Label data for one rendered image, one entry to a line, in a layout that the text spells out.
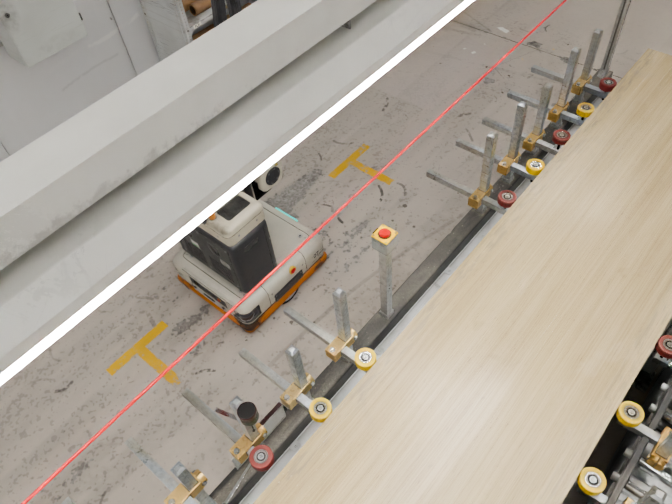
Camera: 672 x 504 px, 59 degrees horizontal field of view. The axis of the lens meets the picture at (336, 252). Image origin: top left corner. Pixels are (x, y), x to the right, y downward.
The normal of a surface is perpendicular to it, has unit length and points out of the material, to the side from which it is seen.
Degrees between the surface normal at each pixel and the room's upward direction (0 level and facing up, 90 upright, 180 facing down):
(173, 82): 0
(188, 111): 90
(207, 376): 0
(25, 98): 90
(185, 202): 61
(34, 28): 90
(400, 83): 0
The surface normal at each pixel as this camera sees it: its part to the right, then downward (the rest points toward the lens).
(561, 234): -0.08, -0.62
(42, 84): 0.76, 0.47
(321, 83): 0.62, 0.11
